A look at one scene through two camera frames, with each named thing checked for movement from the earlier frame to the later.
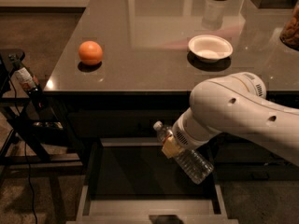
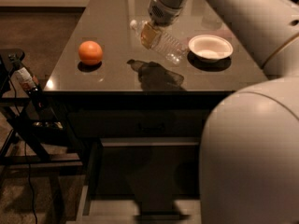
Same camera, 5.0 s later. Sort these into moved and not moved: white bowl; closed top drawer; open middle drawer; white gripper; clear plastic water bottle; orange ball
Moved: clear plastic water bottle; white gripper
Not moved: closed top drawer; white bowl; open middle drawer; orange ball
